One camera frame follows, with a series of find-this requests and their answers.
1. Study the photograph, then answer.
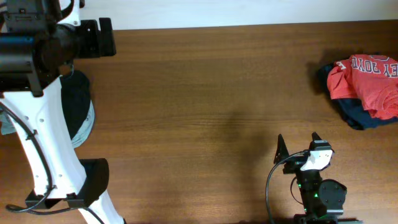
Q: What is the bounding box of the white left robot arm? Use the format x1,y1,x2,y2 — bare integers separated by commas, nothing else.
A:
1,15,124,223

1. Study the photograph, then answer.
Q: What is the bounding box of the black garment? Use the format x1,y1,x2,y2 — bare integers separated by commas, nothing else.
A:
60,70,91,139

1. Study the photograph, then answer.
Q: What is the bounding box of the grey garment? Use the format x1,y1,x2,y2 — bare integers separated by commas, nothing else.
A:
1,101,95,148

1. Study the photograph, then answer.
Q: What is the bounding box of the navy blue garment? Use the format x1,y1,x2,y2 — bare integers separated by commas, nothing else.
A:
316,62,397,130

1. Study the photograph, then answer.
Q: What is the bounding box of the red grey-printed t-shirt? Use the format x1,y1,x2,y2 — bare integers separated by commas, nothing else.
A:
326,54,397,120

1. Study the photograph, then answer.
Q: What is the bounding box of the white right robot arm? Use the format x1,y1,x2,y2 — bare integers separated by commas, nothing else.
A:
274,132,347,224

